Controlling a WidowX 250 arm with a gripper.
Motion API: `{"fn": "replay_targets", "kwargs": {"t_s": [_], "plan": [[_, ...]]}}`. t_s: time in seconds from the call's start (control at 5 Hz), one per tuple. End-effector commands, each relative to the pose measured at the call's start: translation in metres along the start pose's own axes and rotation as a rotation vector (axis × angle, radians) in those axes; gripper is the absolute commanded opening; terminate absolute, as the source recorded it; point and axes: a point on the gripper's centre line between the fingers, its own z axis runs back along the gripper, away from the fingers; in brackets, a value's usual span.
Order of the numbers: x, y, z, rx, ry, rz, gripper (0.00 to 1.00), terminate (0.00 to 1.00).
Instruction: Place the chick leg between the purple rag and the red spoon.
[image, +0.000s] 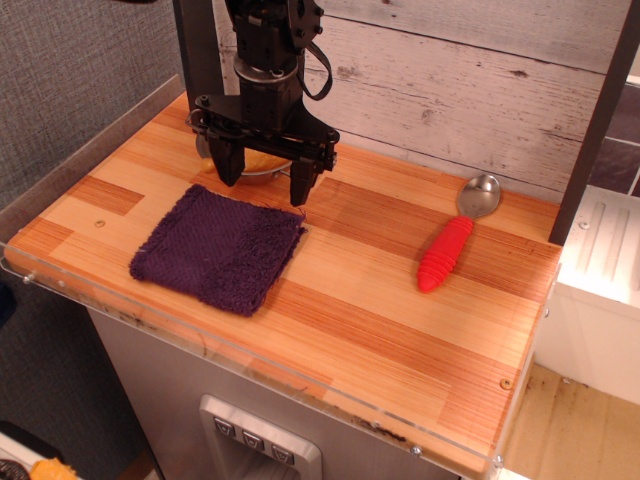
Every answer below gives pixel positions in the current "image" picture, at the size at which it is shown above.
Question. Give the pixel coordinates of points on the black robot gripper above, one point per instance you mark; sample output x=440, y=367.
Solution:
x=269, y=117

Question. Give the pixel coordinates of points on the yellow toy chicken leg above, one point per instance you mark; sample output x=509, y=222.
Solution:
x=259, y=163

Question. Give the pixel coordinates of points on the small metal bowl with handles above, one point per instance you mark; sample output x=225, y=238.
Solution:
x=208, y=167

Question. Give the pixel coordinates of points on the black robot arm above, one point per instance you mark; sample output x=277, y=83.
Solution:
x=273, y=38

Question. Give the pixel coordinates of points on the purple rag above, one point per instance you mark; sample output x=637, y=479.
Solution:
x=224, y=252

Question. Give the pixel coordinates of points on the clear acrylic front guard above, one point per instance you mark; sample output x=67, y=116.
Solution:
x=450, y=455

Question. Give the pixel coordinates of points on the clear acrylic guard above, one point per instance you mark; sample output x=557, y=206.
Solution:
x=46, y=191
x=450, y=455

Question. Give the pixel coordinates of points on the clear acrylic left guard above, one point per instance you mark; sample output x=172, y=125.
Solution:
x=46, y=191

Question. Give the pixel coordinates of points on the silver dispenser button panel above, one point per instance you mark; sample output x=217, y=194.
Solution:
x=255, y=442

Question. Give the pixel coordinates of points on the yellow object bottom left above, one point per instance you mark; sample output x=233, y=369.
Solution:
x=52, y=469

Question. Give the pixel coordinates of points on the dark left vertical post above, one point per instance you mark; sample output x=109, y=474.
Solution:
x=199, y=48

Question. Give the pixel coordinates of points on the dark vertical post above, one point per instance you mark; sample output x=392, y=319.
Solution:
x=614, y=82
x=199, y=48

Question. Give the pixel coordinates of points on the red handled metal spoon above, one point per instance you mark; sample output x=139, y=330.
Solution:
x=478, y=198

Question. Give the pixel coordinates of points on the dark right vertical post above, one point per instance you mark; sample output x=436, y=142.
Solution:
x=614, y=82

